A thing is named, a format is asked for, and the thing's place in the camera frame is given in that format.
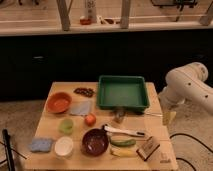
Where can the red orange apple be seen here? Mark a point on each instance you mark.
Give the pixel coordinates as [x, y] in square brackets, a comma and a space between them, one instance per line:
[90, 119]

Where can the grey blue cloth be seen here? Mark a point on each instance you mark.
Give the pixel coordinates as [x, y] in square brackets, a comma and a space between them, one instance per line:
[81, 108]

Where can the red object on shelf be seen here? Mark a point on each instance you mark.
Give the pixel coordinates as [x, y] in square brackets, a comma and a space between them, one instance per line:
[84, 21]

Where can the dark grapes bunch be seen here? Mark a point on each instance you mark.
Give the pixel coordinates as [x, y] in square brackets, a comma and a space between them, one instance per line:
[87, 92]

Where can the white handled knife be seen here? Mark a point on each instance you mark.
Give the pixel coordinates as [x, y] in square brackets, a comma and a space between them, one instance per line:
[123, 131]

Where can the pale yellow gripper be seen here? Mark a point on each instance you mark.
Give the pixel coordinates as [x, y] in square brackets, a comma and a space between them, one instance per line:
[168, 116]

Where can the green plastic cup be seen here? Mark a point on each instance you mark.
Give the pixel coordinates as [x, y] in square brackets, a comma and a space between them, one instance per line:
[66, 126]

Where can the white bottle on shelf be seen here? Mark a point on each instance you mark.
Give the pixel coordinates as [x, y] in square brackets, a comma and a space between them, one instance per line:
[90, 10]

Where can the blue sponge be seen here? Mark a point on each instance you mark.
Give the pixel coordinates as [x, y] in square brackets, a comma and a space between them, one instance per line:
[41, 145]

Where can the small dark metal cup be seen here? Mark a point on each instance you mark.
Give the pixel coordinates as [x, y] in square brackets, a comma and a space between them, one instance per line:
[119, 115]

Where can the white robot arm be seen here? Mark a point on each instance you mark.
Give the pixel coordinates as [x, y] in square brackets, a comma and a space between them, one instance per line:
[185, 83]

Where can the orange bowl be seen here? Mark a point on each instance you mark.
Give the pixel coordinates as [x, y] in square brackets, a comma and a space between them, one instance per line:
[58, 102]

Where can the black tripod stand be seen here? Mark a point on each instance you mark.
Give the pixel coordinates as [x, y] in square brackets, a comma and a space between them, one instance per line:
[9, 150]

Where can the white paper cup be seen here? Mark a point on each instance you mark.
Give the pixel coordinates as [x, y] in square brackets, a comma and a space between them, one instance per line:
[64, 146]

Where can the dark red bowl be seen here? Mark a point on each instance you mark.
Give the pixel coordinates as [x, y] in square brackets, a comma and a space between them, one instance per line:
[95, 142]

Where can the green plastic tray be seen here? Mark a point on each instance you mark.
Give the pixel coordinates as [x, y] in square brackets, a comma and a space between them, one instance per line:
[128, 92]

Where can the green cucumber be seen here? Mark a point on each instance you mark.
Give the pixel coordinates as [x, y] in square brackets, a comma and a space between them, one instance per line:
[124, 143]

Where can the silver spoon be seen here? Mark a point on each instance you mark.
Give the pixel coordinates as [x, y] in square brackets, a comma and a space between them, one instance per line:
[149, 114]

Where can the yellow banana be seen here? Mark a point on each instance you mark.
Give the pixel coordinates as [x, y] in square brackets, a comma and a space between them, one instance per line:
[122, 152]

